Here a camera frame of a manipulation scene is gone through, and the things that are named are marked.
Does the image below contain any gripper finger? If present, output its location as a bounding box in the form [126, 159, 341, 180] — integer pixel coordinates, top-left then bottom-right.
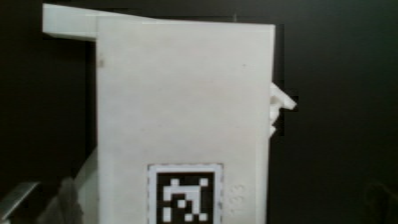
[0, 177, 98, 224]

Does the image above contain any white cabinet top block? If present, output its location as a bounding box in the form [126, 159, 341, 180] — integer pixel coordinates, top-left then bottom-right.
[42, 5, 275, 224]

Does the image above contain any white cabinet body box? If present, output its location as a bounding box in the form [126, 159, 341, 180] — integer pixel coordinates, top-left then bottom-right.
[270, 84, 297, 133]

